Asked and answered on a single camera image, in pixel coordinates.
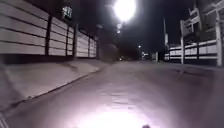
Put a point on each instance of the grey asphalt road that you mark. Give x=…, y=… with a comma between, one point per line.
x=133, y=90

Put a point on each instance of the bright street lamp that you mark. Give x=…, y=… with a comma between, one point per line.
x=125, y=9

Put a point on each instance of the pole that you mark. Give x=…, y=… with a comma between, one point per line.
x=164, y=33

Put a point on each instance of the building with lit window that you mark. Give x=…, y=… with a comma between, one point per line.
x=66, y=12

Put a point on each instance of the sloped grey pavement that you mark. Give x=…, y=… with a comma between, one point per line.
x=36, y=78

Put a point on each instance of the pale slatted fence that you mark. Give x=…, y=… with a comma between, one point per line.
x=23, y=36

